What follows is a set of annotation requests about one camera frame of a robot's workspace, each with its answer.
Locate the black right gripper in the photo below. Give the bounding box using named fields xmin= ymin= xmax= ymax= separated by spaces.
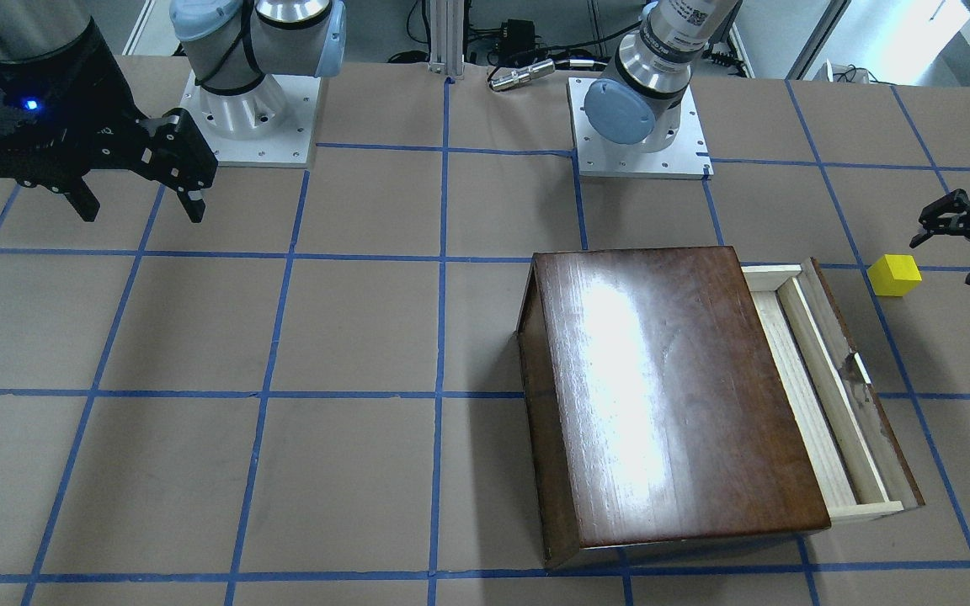
xmin=0 ymin=19 xmax=218 ymax=224

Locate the yellow block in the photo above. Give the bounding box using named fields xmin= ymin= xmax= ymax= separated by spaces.
xmin=866 ymin=253 xmax=923 ymax=298

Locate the white drawer handle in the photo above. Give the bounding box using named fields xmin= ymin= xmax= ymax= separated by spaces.
xmin=839 ymin=350 xmax=872 ymax=385

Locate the dark wooden drawer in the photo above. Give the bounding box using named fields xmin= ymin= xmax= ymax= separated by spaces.
xmin=743 ymin=258 xmax=926 ymax=524

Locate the dark wooden cabinet box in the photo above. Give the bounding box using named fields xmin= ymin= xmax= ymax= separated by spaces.
xmin=516 ymin=246 xmax=830 ymax=571

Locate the black power adapter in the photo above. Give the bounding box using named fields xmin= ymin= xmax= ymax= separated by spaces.
xmin=496 ymin=19 xmax=536 ymax=57

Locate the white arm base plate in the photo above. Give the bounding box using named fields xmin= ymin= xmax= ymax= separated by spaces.
xmin=181 ymin=72 xmax=326 ymax=169
xmin=568 ymin=77 xmax=715 ymax=179

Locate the aluminium frame post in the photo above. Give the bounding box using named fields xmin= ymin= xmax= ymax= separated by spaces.
xmin=423 ymin=1 xmax=466 ymax=82

